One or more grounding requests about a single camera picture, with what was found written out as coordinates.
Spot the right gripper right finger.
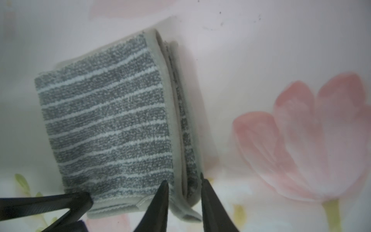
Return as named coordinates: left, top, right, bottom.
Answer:
left=201, top=173, right=239, bottom=232

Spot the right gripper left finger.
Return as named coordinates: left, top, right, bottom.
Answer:
left=134, top=180, right=169, bottom=232

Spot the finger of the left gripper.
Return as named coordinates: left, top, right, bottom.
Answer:
left=1, top=192, right=93, bottom=232

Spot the grey striped square dishcloth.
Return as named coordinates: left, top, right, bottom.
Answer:
left=34, top=29, right=202, bottom=222

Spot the pink floral table mat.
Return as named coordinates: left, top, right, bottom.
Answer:
left=1, top=1, right=371, bottom=232

